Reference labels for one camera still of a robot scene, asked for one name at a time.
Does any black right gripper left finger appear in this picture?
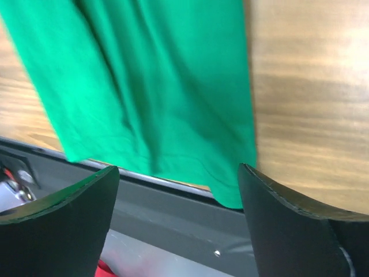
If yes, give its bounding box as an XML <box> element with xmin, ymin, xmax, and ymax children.
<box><xmin>1</xmin><ymin>166</ymin><xmax>120</xmax><ymax>276</ymax></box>

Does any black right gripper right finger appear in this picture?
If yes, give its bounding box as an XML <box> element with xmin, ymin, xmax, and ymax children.
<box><xmin>238</xmin><ymin>164</ymin><xmax>368</xmax><ymax>276</ymax></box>

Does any green t shirt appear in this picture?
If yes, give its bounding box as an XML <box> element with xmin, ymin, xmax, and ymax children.
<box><xmin>1</xmin><ymin>1</ymin><xmax>257</xmax><ymax>209</ymax></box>

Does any pink t shirt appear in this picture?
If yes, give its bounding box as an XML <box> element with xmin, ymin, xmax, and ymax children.
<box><xmin>95</xmin><ymin>260</ymin><xmax>117</xmax><ymax>277</ymax></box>

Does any grey plastic bin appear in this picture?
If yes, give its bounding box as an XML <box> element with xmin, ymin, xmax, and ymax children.
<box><xmin>101</xmin><ymin>230</ymin><xmax>230</xmax><ymax>276</ymax></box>

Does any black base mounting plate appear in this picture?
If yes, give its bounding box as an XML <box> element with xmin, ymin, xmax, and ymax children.
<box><xmin>0</xmin><ymin>137</ymin><xmax>251</xmax><ymax>277</ymax></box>

